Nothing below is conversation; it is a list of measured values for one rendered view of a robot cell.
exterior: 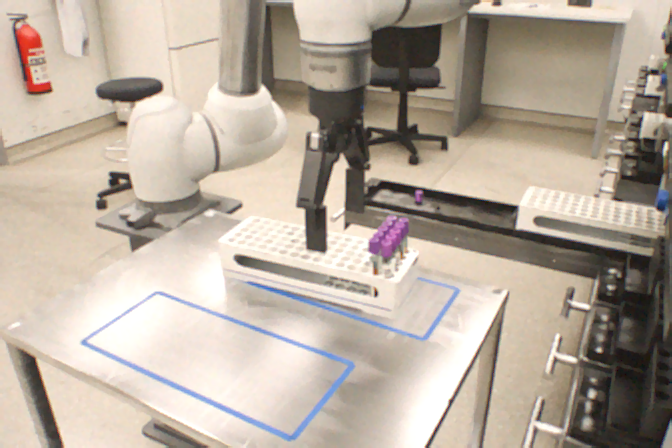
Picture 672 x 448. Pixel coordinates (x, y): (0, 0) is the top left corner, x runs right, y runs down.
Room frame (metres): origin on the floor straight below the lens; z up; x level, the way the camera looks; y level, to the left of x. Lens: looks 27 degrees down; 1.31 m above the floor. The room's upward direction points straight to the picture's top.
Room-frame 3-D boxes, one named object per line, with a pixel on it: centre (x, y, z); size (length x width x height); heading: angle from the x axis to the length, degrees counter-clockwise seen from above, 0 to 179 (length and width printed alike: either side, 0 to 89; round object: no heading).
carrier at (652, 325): (0.62, -0.42, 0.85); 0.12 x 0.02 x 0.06; 152
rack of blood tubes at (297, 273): (0.77, 0.04, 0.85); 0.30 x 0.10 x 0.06; 66
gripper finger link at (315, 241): (0.69, 0.04, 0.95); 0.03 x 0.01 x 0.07; 66
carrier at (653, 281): (0.75, -0.49, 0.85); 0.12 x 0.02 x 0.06; 154
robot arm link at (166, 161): (1.28, 0.42, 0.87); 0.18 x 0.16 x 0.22; 126
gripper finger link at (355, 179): (0.82, -0.02, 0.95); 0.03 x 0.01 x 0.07; 66
